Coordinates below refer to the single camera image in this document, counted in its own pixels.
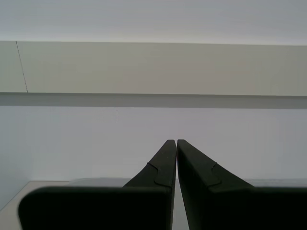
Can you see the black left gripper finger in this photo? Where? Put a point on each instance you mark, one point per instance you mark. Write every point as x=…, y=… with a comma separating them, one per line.
x=227, y=206
x=108, y=208

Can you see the beige horizontal board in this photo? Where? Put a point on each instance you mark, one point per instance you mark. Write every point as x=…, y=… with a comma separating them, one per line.
x=153, y=69

